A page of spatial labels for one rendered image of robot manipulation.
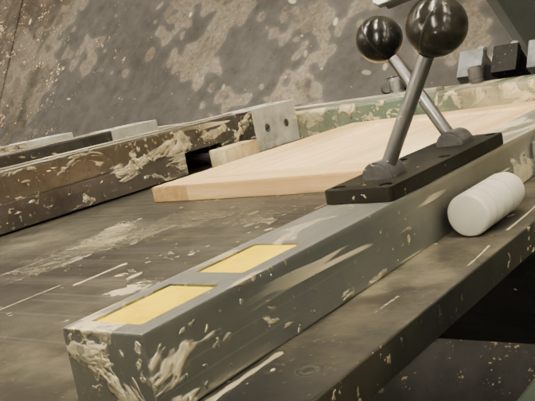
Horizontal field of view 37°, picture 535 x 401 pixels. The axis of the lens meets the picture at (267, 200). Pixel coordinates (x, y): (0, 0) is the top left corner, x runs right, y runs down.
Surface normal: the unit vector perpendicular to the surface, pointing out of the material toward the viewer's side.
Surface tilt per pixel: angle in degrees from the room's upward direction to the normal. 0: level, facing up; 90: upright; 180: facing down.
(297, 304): 90
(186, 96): 0
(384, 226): 90
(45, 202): 90
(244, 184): 36
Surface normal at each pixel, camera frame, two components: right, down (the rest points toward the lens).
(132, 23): -0.57, -0.38
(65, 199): 0.80, -0.04
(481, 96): -0.58, 0.24
